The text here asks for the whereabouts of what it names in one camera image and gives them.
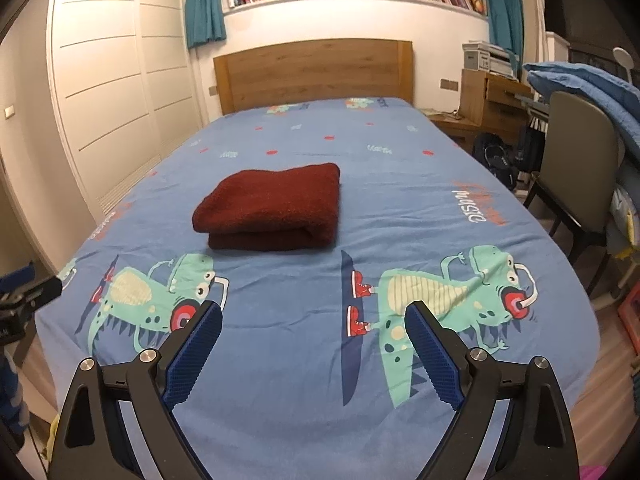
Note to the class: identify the grey chair with black legs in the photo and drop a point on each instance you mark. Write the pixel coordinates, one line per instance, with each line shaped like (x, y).
(577, 178)

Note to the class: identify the teal curtain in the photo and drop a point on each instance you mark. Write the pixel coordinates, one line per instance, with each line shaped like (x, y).
(506, 30)
(204, 21)

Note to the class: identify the blue dinosaur print bedsheet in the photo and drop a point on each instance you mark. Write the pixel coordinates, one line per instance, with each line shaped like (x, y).
(313, 375)

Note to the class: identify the stack of white boxes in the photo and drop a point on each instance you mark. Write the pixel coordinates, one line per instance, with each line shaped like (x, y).
(479, 55)

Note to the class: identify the white wardrobe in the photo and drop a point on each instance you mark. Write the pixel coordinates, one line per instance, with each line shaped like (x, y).
(122, 89)

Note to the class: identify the teal curtain right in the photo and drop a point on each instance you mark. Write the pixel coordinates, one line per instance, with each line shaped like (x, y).
(506, 30)

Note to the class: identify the dark red knit sweater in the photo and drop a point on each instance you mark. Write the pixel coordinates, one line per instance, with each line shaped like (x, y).
(272, 211)

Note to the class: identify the teal curtain left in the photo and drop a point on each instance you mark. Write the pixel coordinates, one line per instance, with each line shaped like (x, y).
(204, 21)

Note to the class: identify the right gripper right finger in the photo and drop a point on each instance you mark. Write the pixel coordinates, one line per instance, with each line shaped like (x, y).
(536, 439)

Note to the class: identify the black backpack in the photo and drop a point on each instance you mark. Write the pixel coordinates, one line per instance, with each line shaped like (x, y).
(496, 156)

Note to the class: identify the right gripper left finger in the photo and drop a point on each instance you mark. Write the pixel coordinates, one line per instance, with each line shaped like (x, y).
(92, 441)

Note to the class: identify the wooden bedside desk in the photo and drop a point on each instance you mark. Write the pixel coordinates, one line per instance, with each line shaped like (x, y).
(488, 104)

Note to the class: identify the blue folded duvet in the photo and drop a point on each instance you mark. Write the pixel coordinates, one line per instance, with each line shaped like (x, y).
(617, 98)

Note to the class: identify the wooden headboard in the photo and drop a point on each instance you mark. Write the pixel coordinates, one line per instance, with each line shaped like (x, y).
(312, 70)

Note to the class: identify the blue white gloved left hand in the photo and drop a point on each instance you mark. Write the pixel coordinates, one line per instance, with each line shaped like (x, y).
(14, 410)

